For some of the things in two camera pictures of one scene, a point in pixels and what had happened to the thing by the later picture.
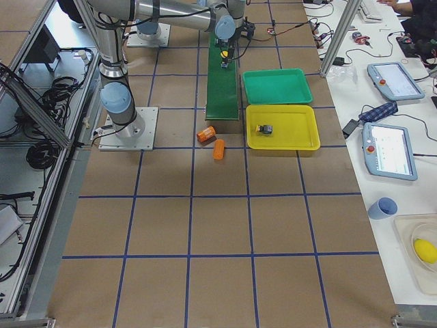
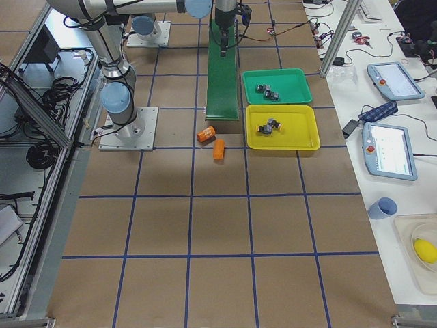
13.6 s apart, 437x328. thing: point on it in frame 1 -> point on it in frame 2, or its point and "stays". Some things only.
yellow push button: [267, 129] stays
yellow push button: [224, 55] -> [274, 123]
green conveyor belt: [222, 99] stays
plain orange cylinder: [218, 149] stays
